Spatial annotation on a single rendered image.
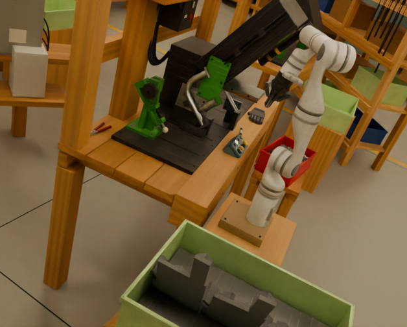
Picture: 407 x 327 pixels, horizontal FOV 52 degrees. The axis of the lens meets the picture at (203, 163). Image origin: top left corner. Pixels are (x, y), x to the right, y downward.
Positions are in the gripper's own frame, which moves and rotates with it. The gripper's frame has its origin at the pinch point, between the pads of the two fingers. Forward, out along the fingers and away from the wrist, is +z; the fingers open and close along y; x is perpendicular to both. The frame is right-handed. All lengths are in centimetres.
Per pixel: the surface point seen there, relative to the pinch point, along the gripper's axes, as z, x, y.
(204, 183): 39.3, 15.3, 10.0
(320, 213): 100, -107, -144
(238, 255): 33, 59, 3
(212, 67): 9.4, -40.9, 18.2
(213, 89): 18.0, -36.4, 13.3
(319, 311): 32, 74, -25
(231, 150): 34.2, -13.9, -4.4
